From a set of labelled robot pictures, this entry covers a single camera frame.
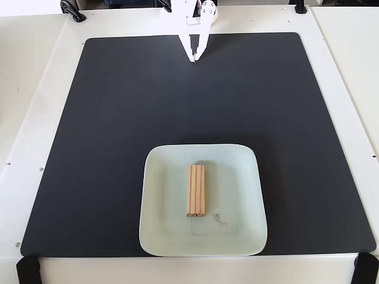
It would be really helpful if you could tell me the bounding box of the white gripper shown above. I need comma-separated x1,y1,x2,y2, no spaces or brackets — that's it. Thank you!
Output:
171,0,217,63

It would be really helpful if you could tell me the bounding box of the grooved wooden block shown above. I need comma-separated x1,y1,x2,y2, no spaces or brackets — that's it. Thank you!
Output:
185,164,207,218

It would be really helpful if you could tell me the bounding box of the pale green square plate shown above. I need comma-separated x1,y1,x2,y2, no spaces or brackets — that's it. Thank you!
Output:
138,143,268,257

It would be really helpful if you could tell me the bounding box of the black rubber mat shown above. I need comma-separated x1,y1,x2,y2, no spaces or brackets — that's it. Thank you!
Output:
20,31,377,257

